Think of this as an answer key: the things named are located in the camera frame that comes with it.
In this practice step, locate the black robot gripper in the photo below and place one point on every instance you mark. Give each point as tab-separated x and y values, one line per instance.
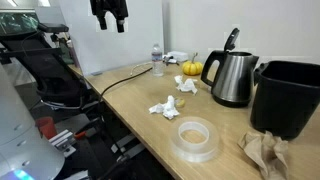
108	6

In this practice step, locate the black kettle lid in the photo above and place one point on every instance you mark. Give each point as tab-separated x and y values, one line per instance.
231	39

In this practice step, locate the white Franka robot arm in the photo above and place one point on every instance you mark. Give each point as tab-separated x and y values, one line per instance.
20	140

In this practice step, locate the stainless steel electric kettle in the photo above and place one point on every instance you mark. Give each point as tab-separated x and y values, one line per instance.
233	78

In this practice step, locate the clear plastic lid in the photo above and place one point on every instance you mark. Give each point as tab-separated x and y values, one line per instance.
196	148

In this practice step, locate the white partition panel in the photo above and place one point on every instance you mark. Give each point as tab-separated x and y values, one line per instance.
116	43

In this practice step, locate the clear plastic water bottle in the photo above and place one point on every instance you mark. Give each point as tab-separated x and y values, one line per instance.
157	63

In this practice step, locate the plugs at power strip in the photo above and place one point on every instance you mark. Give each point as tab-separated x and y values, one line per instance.
170	60

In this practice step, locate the white power strip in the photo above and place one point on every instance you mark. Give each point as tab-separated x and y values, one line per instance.
178	55

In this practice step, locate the black office chair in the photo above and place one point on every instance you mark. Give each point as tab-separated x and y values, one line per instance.
53	73

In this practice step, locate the small yellow pumpkin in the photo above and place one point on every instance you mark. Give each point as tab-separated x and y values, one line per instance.
192	68

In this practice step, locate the dark computer monitor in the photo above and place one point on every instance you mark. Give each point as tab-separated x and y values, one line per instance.
16	22

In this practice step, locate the crumpled white tissue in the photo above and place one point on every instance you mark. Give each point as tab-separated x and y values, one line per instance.
186	85
167	108

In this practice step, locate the small yellow crumpled wrapper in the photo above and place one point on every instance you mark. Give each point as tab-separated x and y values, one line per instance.
181	102

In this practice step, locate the red cup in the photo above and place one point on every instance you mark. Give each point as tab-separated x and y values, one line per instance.
46	127

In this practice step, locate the black plastic bin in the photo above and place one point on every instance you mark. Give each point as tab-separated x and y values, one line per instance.
283	100

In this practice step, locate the large crumpled brown paper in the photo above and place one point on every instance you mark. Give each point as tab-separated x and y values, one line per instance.
266	151

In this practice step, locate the aluminium extrusion bracket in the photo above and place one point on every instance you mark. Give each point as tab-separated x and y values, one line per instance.
63	141

